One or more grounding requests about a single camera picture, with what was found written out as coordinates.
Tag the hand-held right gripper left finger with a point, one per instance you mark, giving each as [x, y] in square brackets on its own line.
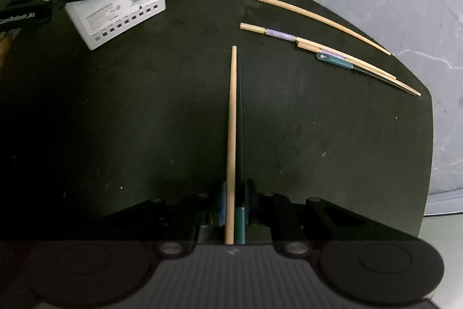
[222, 202]

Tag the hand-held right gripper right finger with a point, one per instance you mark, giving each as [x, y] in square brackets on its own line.
[249, 202]

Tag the plain wooden chopstick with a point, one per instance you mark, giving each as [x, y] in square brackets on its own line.
[231, 131]
[318, 18]

